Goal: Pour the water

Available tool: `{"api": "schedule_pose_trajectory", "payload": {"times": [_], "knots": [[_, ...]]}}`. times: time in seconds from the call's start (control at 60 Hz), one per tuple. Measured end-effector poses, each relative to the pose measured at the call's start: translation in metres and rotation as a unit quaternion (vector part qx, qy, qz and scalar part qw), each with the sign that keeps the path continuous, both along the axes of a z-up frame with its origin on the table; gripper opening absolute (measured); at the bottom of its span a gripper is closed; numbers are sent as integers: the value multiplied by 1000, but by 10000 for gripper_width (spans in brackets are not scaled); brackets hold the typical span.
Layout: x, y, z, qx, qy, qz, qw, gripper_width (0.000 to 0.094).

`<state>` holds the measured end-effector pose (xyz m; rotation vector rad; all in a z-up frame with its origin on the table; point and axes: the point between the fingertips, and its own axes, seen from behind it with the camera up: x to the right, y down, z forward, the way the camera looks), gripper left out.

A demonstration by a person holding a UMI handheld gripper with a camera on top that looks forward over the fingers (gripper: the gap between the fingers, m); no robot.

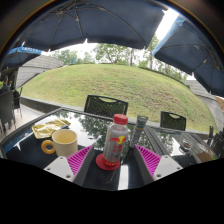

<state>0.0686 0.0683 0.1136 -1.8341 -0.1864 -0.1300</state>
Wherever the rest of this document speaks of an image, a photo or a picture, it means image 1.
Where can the grey upright tube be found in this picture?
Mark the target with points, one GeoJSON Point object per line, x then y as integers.
{"type": "Point", "coordinates": [138, 130]}

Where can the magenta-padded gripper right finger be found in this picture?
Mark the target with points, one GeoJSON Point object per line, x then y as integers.
{"type": "Point", "coordinates": [151, 163]}

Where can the person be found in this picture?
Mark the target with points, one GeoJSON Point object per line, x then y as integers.
{"type": "Point", "coordinates": [5, 87]}

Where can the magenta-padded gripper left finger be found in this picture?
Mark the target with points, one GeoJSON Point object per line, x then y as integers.
{"type": "Point", "coordinates": [78, 163]}

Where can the flat round red coaster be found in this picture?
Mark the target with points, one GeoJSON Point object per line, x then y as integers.
{"type": "Point", "coordinates": [100, 163]}

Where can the yellow crumpled wrapper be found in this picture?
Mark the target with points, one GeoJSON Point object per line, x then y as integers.
{"type": "Point", "coordinates": [45, 130]}

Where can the navy umbrella with light-blue edge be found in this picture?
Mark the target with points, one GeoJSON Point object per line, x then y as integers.
{"type": "Point", "coordinates": [196, 56]}

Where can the dark wicker chair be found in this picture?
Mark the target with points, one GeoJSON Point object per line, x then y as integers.
{"type": "Point", "coordinates": [17, 98]}
{"type": "Point", "coordinates": [6, 106]}

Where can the navy blue patio umbrella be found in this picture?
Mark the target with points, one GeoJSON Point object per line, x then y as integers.
{"type": "Point", "coordinates": [100, 23]}

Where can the black mesh-back chair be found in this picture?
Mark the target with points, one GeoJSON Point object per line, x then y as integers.
{"type": "Point", "coordinates": [172, 121]}
{"type": "Point", "coordinates": [106, 106]}

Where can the grey roofed building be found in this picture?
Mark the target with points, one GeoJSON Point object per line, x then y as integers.
{"type": "Point", "coordinates": [36, 68]}
{"type": "Point", "coordinates": [210, 103]}

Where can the clear red-capped drink bottle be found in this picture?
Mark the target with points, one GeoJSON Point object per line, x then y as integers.
{"type": "Point", "coordinates": [115, 143]}

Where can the navy umbrella with lettered trim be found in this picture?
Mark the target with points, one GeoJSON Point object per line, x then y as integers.
{"type": "Point", "coordinates": [23, 55]}

